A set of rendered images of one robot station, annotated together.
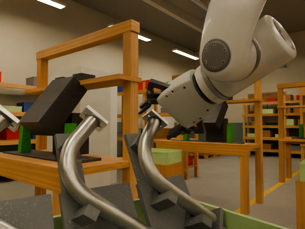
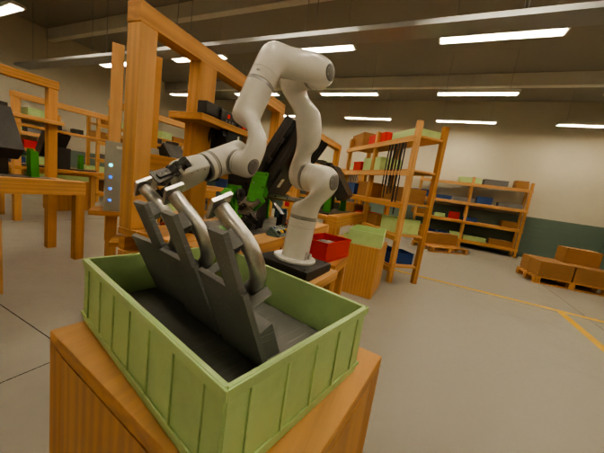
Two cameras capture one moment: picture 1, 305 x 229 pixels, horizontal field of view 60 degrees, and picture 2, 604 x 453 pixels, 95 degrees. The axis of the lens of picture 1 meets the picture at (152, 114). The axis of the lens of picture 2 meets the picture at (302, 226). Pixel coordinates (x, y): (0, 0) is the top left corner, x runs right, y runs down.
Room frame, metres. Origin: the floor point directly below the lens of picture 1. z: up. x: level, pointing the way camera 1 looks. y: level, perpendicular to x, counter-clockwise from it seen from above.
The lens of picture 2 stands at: (0.43, 0.75, 1.23)
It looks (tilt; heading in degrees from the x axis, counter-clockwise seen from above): 9 degrees down; 255
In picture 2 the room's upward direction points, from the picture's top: 8 degrees clockwise
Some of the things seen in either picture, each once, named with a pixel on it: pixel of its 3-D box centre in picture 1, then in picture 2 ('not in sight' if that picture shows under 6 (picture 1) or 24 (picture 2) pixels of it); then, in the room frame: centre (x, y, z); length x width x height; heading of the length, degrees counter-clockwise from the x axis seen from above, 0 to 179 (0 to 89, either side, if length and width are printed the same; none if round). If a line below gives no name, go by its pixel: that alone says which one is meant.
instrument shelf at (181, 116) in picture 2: not in sight; (232, 132); (0.47, -1.39, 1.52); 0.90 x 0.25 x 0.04; 54
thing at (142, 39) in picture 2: not in sight; (226, 154); (0.51, -1.41, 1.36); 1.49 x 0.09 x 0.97; 54
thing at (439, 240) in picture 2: not in sight; (439, 242); (-5.22, -5.57, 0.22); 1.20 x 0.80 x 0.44; 1
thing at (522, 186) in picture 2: not in sight; (463, 211); (-6.73, -6.58, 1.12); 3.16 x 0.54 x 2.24; 141
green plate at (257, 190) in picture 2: not in sight; (260, 187); (0.26, -1.14, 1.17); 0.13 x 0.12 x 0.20; 54
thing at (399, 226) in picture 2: not in sight; (376, 197); (-2.08, -3.82, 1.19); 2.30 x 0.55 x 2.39; 92
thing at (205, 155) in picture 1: (203, 150); not in sight; (9.68, -1.87, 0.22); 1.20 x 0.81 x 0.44; 144
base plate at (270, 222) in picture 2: not in sight; (253, 225); (0.26, -1.24, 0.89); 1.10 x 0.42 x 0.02; 54
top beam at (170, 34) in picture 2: not in sight; (233, 77); (0.51, -1.41, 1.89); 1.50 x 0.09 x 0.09; 54
